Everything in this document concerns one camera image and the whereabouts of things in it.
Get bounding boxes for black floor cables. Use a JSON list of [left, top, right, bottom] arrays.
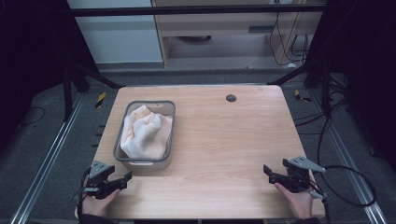
[[293, 98, 351, 138]]

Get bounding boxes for cream white cloth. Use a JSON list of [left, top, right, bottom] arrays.
[[120, 105, 174, 161]]

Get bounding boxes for white cabinet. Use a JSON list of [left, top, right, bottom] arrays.
[[65, 0, 165, 65]]

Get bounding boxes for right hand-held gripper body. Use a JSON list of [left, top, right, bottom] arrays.
[[282, 155, 327, 193]]

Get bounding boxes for aluminium floor rail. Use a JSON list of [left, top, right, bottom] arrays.
[[311, 89, 389, 224], [9, 92, 87, 224]]

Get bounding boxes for person's left hand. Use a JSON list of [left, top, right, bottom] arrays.
[[80, 188, 122, 217]]

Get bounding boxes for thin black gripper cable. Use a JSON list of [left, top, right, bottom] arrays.
[[76, 167, 92, 218]]

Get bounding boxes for grey plastic basket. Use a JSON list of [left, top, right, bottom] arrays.
[[112, 99, 177, 171]]

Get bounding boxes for black metal stand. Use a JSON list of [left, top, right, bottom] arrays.
[[61, 61, 126, 123], [266, 61, 350, 119]]

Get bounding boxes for thin black floor cable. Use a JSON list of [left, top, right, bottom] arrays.
[[19, 105, 47, 127]]

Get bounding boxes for black horizontal bar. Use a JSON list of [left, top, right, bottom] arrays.
[[61, 4, 329, 19]]

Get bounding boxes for dark curtain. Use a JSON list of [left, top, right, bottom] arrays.
[[304, 0, 396, 174], [0, 0, 100, 153]]

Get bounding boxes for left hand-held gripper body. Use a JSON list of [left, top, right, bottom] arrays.
[[81, 160, 117, 201]]

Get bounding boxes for yellow black striped tape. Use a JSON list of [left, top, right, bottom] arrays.
[[293, 89, 313, 104], [94, 91, 107, 110]]

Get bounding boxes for person's right hand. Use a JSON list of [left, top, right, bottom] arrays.
[[274, 182, 315, 220]]

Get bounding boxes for black hanging cables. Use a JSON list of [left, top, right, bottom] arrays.
[[268, 11, 313, 68]]

